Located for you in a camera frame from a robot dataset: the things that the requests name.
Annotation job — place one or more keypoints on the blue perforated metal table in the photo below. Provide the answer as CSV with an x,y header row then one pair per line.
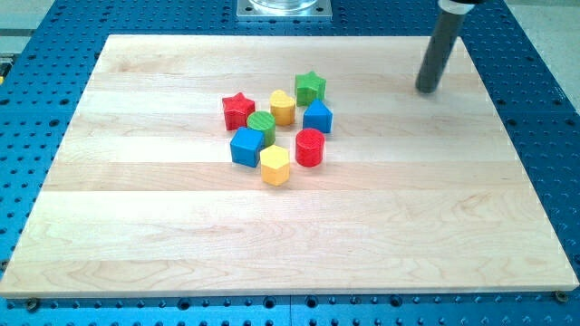
x,y
527,54

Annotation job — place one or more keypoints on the yellow heart block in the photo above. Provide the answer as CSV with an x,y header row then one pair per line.
x,y
282,107

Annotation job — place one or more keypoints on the green star block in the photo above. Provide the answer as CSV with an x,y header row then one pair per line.
x,y
309,87

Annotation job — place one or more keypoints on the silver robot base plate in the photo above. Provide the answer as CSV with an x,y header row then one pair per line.
x,y
284,10

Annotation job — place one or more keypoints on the red cylinder block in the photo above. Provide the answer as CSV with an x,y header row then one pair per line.
x,y
309,147

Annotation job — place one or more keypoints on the blue triangle block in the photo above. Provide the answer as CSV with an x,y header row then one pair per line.
x,y
318,116

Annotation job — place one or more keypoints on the green cylinder block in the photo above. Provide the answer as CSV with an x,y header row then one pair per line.
x,y
265,122

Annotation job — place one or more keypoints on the red star block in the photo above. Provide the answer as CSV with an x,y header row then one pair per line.
x,y
236,110

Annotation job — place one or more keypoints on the blue cube block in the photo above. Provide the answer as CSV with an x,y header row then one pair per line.
x,y
246,145

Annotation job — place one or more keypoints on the wooden board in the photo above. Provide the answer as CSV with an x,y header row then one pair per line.
x,y
415,193

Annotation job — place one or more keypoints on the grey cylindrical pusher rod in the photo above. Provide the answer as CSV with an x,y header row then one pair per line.
x,y
445,33

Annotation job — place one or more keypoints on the yellow hexagon block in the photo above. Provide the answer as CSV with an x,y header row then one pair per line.
x,y
275,165

